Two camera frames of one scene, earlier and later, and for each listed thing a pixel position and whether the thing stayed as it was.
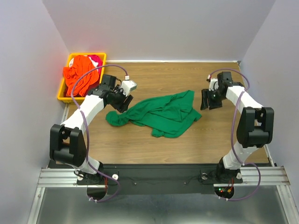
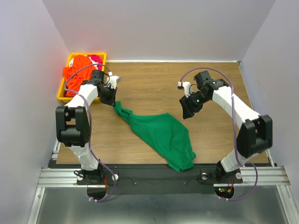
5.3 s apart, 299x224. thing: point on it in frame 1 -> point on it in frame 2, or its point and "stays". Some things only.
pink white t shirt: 96,60 stays
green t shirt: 166,114 -> 165,134
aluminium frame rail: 53,178 stays
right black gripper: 203,102 -> 188,108
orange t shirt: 83,65 stays
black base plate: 157,178 stays
